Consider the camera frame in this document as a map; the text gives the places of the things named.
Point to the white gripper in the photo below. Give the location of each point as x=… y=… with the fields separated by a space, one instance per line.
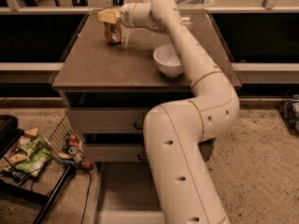
x=126 y=16

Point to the orange soda can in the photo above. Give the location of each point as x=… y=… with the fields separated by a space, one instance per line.
x=113 y=33

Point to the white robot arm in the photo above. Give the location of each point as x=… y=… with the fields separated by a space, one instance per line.
x=173 y=131

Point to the grey drawer cabinet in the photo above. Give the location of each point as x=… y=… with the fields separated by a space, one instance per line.
x=96 y=75

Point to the grey top drawer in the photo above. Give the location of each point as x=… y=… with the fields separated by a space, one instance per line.
x=105 y=120

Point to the grey drawer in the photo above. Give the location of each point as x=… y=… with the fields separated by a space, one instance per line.
x=105 y=120
x=127 y=195
x=114 y=152

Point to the red soda can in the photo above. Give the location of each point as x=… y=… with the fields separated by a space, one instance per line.
x=72 y=141

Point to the grey middle drawer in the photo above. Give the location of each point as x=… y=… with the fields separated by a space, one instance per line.
x=114 y=152

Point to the grey bottom drawer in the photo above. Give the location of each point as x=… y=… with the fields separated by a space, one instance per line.
x=127 y=195

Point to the white ceramic bowl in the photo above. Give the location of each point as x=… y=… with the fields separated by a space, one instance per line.
x=167 y=61

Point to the brown bottle in basket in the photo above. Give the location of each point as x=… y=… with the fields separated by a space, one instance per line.
x=80 y=160

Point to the green snack bag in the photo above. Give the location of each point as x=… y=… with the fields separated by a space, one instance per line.
x=37 y=155

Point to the blue snack bag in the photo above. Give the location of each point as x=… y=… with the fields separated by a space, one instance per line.
x=18 y=176

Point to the black top drawer handle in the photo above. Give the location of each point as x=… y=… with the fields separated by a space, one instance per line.
x=138 y=127

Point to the black drawer handle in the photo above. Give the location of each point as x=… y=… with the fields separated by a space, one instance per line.
x=140 y=158
x=138 y=127

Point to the wire mesh basket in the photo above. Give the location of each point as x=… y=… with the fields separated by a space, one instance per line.
x=59 y=149

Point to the black middle drawer handle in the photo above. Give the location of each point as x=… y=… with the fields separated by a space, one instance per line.
x=140 y=158

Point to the right wire basket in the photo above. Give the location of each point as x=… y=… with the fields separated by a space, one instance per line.
x=289 y=111

